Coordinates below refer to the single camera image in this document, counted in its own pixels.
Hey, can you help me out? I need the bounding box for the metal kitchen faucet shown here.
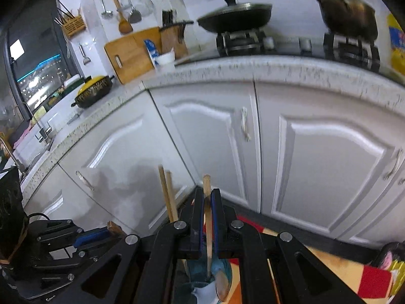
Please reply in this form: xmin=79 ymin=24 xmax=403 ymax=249
xmin=14 ymin=101 xmax=53 ymax=144
xmin=0 ymin=136 xmax=26 ymax=178

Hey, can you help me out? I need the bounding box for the metal slotted ladle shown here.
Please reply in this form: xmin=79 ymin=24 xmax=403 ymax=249
xmin=92 ymin=0 xmax=114 ymax=20

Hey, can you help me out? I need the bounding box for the dark kitchen window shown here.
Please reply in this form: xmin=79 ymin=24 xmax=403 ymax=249
xmin=0 ymin=6 xmax=79 ymax=134

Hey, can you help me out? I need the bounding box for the black frying pan with lid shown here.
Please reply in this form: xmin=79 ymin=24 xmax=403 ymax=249
xmin=177 ymin=0 xmax=273 ymax=34

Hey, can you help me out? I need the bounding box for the metal cabinet handle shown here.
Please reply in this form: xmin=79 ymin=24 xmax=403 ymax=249
xmin=383 ymin=149 xmax=404 ymax=181
xmin=75 ymin=170 xmax=95 ymax=191
xmin=241 ymin=107 xmax=251 ymax=142

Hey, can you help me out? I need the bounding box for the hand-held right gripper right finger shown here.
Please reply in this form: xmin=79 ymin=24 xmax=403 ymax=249
xmin=211 ymin=188 xmax=364 ymax=304

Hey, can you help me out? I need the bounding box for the metal spatula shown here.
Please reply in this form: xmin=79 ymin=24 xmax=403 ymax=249
xmin=117 ymin=0 xmax=142 ymax=24

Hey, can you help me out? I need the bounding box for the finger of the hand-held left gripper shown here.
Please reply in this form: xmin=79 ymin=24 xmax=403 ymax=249
xmin=30 ymin=250 xmax=95 ymax=292
xmin=37 ymin=219 xmax=111 ymax=249

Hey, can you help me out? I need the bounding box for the yellow cooking oil bottle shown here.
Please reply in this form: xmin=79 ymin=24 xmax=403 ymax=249
xmin=386 ymin=13 xmax=405 ymax=77

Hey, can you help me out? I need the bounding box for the dark cooking pot with lid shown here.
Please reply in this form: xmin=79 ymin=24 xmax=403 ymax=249
xmin=313 ymin=0 xmax=379 ymax=40

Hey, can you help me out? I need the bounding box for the white cabinet door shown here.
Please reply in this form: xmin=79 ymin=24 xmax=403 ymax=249
xmin=24 ymin=92 xmax=195 ymax=238
xmin=149 ymin=81 xmax=261 ymax=214
xmin=255 ymin=81 xmax=405 ymax=241

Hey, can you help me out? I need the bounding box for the white bowl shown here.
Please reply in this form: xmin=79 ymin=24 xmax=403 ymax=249
xmin=154 ymin=51 xmax=176 ymax=67

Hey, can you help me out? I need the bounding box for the black gas stove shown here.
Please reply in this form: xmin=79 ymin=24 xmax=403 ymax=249
xmin=216 ymin=30 xmax=381 ymax=72

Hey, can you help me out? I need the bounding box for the wooden chopsticks pair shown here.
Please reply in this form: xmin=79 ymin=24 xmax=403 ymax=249
xmin=158 ymin=165 xmax=177 ymax=224

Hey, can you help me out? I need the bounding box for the orange yellow red checked cloth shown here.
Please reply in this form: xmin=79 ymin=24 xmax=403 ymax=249
xmin=228 ymin=215 xmax=394 ymax=304

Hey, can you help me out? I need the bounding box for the black casserole with yellow lid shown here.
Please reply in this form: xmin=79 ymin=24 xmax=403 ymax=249
xmin=70 ymin=75 xmax=116 ymax=109

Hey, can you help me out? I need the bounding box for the wooden wall chopstick basket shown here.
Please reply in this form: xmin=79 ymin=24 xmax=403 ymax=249
xmin=54 ymin=0 xmax=87 ymax=40

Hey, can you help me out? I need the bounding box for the white utensil holder teal rim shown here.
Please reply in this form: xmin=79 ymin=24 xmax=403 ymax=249
xmin=173 ymin=256 xmax=233 ymax=304

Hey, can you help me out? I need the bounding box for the blue white carton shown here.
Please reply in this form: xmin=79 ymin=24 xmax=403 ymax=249
xmin=144 ymin=39 xmax=159 ymax=68

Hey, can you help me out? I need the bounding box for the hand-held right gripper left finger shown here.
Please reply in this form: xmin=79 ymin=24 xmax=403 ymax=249
xmin=71 ymin=187 xmax=206 ymax=304

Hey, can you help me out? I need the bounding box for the metal peeler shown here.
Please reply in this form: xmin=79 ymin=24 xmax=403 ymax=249
xmin=78 ymin=44 xmax=92 ymax=66

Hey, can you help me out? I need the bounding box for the wooden cutting board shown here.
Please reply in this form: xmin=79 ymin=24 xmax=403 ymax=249
xmin=104 ymin=27 xmax=163 ymax=85

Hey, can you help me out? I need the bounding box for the wooden knife block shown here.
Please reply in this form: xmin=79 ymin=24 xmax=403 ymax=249
xmin=159 ymin=9 xmax=189 ymax=60

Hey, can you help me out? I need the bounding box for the speckled stone countertop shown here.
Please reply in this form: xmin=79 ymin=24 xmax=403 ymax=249
xmin=19 ymin=54 xmax=405 ymax=197

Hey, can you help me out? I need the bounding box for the wooden spatula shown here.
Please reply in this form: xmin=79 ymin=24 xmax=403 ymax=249
xmin=109 ymin=0 xmax=134 ymax=35

